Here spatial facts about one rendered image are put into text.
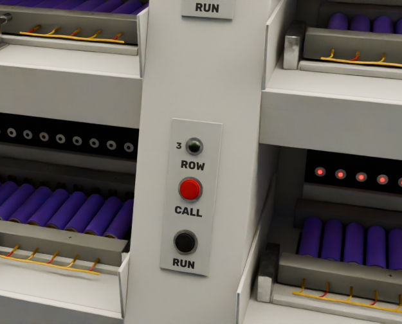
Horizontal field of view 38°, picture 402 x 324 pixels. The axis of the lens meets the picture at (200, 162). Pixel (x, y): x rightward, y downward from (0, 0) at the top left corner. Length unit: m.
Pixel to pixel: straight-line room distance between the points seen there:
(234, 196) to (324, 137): 0.08
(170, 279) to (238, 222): 0.07
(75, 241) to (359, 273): 0.26
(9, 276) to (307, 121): 0.31
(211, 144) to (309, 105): 0.08
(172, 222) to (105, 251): 0.10
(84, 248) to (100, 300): 0.05
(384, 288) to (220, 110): 0.21
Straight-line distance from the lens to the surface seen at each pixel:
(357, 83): 0.48
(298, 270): 0.54
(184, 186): 0.46
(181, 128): 0.46
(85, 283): 0.56
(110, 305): 0.53
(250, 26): 0.45
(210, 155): 0.46
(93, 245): 0.56
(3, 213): 0.63
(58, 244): 0.57
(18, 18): 0.59
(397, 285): 0.54
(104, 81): 0.49
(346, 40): 0.51
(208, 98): 0.46
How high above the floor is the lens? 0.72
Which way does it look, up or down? 9 degrees down
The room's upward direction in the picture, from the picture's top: 5 degrees clockwise
